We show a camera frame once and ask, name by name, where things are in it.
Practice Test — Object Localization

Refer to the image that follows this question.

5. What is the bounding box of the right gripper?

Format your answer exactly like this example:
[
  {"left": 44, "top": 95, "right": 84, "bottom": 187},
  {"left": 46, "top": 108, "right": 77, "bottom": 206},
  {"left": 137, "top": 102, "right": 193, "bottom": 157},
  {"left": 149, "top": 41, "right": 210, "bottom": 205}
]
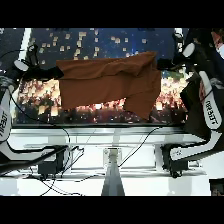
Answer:
[{"left": 156, "top": 57, "right": 176, "bottom": 72}]

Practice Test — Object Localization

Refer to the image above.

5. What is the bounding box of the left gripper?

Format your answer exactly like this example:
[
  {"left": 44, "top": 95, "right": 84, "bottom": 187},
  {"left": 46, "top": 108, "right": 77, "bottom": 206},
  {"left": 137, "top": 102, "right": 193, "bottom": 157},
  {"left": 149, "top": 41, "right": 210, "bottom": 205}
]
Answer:
[{"left": 38, "top": 65, "right": 65, "bottom": 81}]

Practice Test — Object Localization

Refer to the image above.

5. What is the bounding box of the brown garment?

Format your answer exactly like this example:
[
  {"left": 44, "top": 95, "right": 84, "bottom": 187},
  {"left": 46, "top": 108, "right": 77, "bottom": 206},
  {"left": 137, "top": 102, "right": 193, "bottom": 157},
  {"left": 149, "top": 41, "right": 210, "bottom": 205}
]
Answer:
[{"left": 55, "top": 51, "right": 163, "bottom": 121}]

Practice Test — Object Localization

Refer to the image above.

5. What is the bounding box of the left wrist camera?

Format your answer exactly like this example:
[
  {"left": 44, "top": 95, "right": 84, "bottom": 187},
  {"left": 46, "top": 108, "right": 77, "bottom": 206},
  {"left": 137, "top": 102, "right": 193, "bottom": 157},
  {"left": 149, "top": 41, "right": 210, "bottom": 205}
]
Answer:
[{"left": 26, "top": 44, "right": 40, "bottom": 66}]

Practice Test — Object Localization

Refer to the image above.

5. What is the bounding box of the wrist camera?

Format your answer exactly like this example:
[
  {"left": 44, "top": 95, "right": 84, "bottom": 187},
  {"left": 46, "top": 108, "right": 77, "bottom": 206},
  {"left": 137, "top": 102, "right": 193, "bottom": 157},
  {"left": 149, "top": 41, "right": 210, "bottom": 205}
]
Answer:
[
  {"left": 172, "top": 30, "right": 185, "bottom": 54},
  {"left": 26, "top": 44, "right": 40, "bottom": 66}
]

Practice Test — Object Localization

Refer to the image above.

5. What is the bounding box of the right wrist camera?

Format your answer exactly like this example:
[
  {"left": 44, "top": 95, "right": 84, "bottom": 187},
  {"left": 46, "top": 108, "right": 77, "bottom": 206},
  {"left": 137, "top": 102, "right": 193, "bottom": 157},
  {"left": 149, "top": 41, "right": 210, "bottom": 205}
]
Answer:
[{"left": 172, "top": 30, "right": 185, "bottom": 54}]

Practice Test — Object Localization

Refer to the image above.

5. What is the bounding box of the black cable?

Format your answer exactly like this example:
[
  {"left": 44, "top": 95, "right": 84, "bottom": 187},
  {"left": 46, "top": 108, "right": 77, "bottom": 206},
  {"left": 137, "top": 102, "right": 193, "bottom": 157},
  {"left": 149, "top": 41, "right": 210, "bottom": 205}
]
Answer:
[
  {"left": 7, "top": 87, "right": 73, "bottom": 178},
  {"left": 117, "top": 125, "right": 166, "bottom": 169},
  {"left": 29, "top": 174, "right": 85, "bottom": 197}
]

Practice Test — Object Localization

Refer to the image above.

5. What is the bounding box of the silver frame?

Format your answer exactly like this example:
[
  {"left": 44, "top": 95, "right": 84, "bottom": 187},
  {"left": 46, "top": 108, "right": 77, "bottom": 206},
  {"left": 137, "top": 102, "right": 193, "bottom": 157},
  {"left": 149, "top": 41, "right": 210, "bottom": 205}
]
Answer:
[{"left": 0, "top": 124, "right": 224, "bottom": 197}]

